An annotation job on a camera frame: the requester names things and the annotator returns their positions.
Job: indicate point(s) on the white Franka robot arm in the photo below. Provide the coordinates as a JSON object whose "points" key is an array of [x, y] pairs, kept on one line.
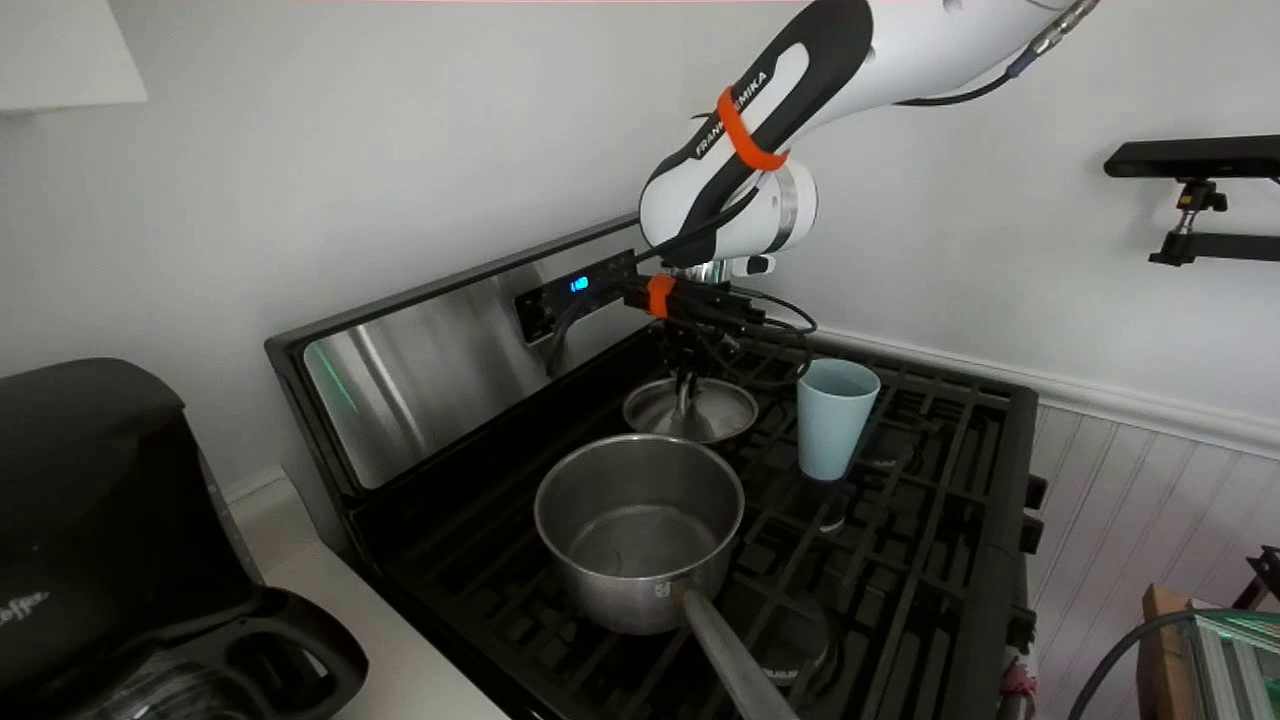
{"points": [[921, 41]]}

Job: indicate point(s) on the small metal strainer bowl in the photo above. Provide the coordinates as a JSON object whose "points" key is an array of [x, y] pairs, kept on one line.
{"points": [[725, 415]]}

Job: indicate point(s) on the wooden board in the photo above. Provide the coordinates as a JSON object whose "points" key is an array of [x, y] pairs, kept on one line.
{"points": [[1165, 665]]}

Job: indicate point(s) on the black coffee maker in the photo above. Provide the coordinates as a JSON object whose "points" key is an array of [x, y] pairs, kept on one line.
{"points": [[94, 506]]}

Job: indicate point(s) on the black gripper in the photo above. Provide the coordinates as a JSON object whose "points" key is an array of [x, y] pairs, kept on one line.
{"points": [[707, 340]]}

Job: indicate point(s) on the patterned dish towel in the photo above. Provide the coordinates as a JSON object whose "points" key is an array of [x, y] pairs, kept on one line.
{"points": [[1022, 677]]}

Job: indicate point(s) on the steel saucepan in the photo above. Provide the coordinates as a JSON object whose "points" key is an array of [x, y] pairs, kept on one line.
{"points": [[614, 603]]}

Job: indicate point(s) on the dark metal bracket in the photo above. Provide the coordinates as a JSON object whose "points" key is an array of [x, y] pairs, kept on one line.
{"points": [[1265, 574]]}

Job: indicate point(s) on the stainless steel gas stove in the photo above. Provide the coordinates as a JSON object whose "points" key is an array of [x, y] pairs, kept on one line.
{"points": [[426, 372]]}

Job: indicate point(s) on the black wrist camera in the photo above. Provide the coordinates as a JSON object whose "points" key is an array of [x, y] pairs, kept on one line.
{"points": [[707, 305]]}

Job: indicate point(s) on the aluminium extrusion frame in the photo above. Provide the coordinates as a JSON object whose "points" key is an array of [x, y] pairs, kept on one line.
{"points": [[1243, 665]]}

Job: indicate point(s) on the white wall cabinet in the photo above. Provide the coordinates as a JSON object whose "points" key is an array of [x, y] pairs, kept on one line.
{"points": [[53, 53]]}

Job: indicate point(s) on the light blue plastic cup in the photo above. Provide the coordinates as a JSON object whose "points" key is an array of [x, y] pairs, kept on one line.
{"points": [[835, 425]]}

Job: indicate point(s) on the black stove knob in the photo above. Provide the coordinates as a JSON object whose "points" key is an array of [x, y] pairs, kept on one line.
{"points": [[1033, 533], [1033, 490], [1024, 629]]}

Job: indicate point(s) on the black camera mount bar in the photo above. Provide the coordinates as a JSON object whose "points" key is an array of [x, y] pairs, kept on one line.
{"points": [[1203, 155]]}

